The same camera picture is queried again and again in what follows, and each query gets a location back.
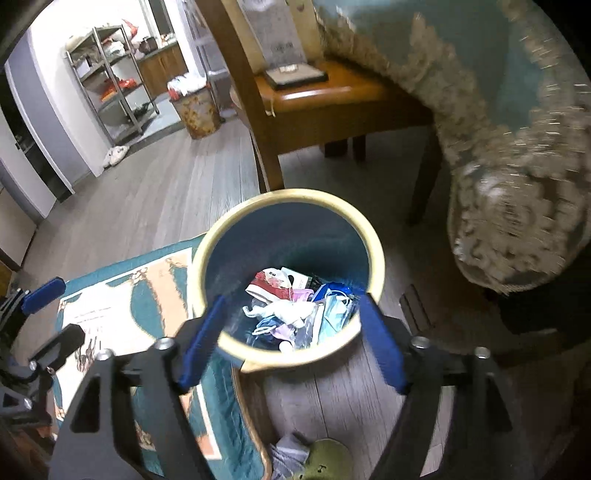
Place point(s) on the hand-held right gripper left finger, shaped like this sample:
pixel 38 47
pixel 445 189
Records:
pixel 203 332

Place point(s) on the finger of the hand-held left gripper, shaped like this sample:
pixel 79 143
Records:
pixel 44 293
pixel 60 344

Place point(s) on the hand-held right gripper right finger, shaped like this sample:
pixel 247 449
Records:
pixel 383 341

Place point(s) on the cream rimmed waste bin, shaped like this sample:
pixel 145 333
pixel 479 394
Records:
pixel 277 230

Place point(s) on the light blue face mask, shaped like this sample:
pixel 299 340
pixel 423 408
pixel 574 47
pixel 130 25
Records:
pixel 334 316

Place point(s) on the teal patterned rug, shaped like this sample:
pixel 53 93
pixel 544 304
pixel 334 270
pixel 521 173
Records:
pixel 138 314

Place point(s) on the lavender wrapper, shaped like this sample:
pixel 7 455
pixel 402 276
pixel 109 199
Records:
pixel 277 332

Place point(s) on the red white wrapper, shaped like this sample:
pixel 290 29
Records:
pixel 268 282

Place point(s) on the white tissue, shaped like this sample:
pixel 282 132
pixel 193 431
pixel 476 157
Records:
pixel 288 314

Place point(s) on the white cabinet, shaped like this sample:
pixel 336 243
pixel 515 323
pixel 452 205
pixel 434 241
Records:
pixel 27 184

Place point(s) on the green slipper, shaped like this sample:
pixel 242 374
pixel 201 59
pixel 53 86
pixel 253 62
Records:
pixel 325 461

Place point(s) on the grey cloth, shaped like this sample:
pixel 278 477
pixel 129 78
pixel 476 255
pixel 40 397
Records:
pixel 288 457

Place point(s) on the dark wooden chair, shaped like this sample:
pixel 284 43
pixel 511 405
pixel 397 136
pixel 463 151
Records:
pixel 531 314

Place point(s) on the white slippers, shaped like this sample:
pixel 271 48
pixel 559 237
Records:
pixel 115 156

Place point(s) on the metal shelf rack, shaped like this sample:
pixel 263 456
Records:
pixel 115 92

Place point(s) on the orange packet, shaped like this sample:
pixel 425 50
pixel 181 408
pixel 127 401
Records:
pixel 120 86

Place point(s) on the rusty bin with white bag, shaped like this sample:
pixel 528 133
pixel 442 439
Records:
pixel 196 110

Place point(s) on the cream chair cushion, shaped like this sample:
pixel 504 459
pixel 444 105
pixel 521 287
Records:
pixel 242 99

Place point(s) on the brown wooden chair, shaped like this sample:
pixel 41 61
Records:
pixel 332 101

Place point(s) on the brown wooden cabinet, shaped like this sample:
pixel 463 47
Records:
pixel 161 64

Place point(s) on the teal lace tablecloth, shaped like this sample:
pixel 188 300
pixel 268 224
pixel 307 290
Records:
pixel 508 115

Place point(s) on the patterned paper bag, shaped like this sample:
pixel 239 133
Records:
pixel 277 37

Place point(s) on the black picture frame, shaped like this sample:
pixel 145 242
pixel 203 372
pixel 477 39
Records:
pixel 295 76

